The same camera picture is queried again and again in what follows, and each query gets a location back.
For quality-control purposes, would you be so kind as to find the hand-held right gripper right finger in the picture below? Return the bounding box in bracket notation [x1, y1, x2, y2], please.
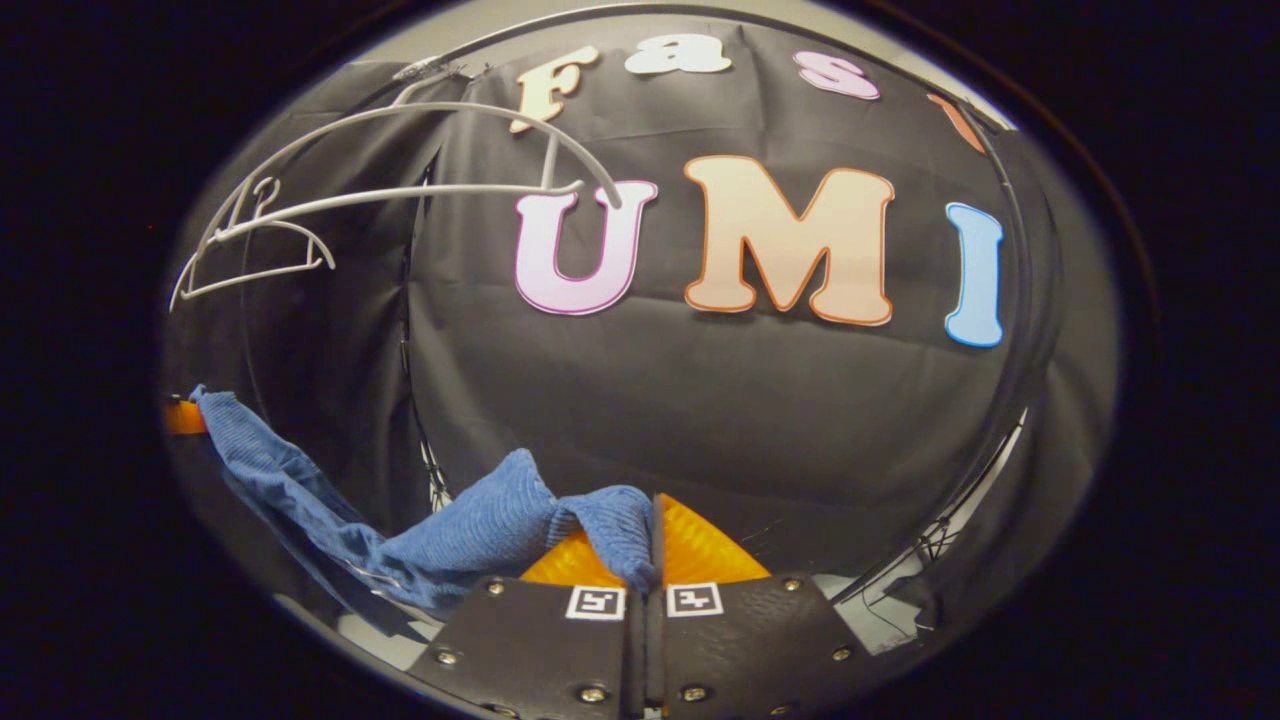
[645, 492, 881, 720]

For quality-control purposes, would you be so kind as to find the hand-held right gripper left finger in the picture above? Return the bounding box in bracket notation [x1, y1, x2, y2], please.
[408, 525, 641, 720]

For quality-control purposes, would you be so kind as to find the blue corduroy jacket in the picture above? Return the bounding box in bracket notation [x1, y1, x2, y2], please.
[190, 385, 656, 616]

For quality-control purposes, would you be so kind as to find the white hanger with crossbar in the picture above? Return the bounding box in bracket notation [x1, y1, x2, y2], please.
[195, 58, 626, 251]
[168, 177, 337, 313]

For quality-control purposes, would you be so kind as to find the black clothes rack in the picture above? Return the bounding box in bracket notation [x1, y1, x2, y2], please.
[235, 0, 1041, 611]

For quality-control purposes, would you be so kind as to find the black backdrop stand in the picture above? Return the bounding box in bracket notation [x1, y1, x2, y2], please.
[905, 510, 956, 566]

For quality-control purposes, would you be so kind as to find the black backdrop cloth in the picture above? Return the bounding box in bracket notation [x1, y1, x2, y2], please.
[160, 20, 1121, 651]

